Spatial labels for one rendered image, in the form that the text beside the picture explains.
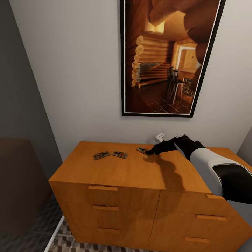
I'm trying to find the mousetrap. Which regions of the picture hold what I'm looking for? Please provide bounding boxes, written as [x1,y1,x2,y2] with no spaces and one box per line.
[136,146,150,156]
[94,151,111,160]
[112,150,128,159]

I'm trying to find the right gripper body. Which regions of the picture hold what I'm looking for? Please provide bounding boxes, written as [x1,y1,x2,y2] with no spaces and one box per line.
[153,141,170,155]

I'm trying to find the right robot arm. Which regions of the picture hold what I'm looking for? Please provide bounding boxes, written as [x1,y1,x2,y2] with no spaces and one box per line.
[146,133,252,227]

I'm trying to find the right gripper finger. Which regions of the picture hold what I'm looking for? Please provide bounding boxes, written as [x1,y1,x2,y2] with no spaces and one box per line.
[146,148,155,155]

